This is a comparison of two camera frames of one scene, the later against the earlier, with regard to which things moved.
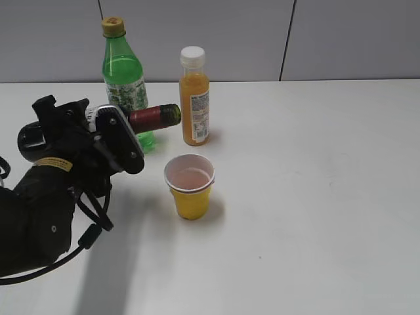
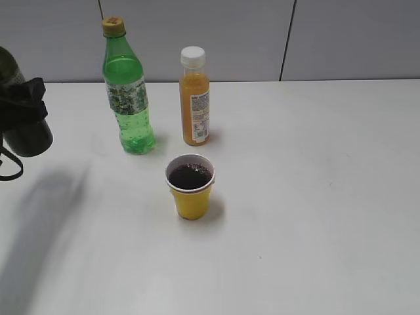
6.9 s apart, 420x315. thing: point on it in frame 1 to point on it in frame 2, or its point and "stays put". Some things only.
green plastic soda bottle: (123, 74) stays put
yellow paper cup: (190, 177) stays put
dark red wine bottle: (146, 118) to (29, 140)
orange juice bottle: (194, 98) stays put
